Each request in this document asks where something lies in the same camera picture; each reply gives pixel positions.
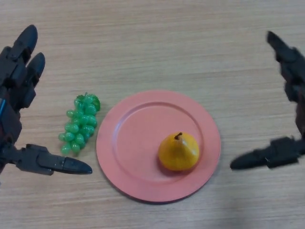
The green grape bunch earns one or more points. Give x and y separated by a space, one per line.
81 124

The pink round plate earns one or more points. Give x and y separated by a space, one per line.
138 133

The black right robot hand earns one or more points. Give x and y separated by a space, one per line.
293 66

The yellow pear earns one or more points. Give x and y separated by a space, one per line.
178 155

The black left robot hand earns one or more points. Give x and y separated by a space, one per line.
9 119

